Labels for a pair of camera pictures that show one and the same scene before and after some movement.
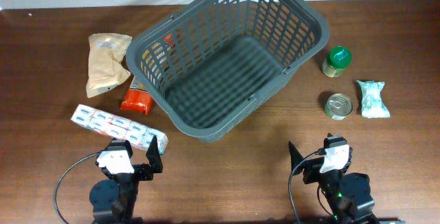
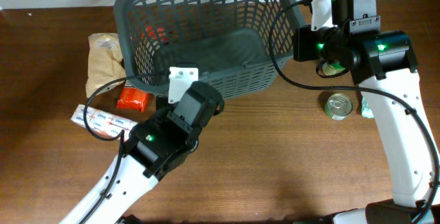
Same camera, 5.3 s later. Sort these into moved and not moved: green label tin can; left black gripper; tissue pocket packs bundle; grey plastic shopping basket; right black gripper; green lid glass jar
Moved: grey plastic shopping basket; left black gripper; right black gripper
Not moved: green label tin can; tissue pocket packs bundle; green lid glass jar
